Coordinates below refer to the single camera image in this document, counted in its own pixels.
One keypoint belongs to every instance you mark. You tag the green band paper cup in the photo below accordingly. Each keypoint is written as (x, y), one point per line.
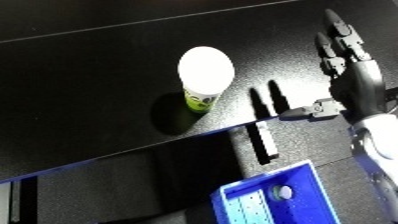
(205, 70)
(284, 192)

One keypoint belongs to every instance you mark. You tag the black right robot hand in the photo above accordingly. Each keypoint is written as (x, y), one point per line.
(358, 90)

